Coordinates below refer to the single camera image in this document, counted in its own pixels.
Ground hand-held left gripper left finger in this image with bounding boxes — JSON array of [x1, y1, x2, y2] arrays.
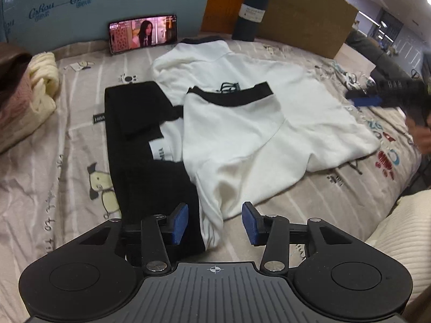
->
[[79, 203, 189, 275]]

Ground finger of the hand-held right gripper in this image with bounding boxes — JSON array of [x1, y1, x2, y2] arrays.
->
[[345, 88, 379, 98], [351, 97, 384, 108]]

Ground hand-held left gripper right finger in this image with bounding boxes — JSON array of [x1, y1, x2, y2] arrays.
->
[[242, 201, 352, 273]]

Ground white top with black collar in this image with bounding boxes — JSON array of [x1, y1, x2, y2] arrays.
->
[[151, 36, 381, 172]]

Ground black garment with white patch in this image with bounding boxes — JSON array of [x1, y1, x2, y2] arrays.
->
[[92, 81, 207, 253]]

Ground white shorts with black waistband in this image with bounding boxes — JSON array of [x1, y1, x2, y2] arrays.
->
[[182, 81, 312, 246]]

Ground person's right hand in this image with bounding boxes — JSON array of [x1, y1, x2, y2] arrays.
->
[[405, 114, 431, 156]]

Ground dark grey cloth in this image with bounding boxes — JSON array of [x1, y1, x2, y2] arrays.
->
[[346, 30, 406, 79]]

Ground brown cardboard board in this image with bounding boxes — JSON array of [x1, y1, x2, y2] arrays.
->
[[201, 0, 359, 60]]

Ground white ribbed cushion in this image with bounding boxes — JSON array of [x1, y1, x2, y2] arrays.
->
[[365, 191, 431, 323]]

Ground dark tall bottle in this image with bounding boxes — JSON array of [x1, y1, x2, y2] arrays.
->
[[232, 0, 277, 41]]

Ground small paper tag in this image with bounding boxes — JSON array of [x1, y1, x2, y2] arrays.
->
[[64, 61, 93, 71]]

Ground smartphone with lit screen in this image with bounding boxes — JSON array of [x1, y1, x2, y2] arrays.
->
[[108, 15, 178, 55]]

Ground cream knitted sweater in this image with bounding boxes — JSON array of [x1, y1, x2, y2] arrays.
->
[[28, 52, 61, 122]]

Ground pink-brown knitted garment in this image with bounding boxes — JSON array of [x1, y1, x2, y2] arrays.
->
[[0, 42, 38, 155]]

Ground light blue foam board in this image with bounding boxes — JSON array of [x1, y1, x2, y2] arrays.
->
[[0, 0, 216, 47]]

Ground black hang tag cord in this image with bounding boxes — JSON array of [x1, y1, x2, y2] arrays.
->
[[215, 81, 241, 95]]

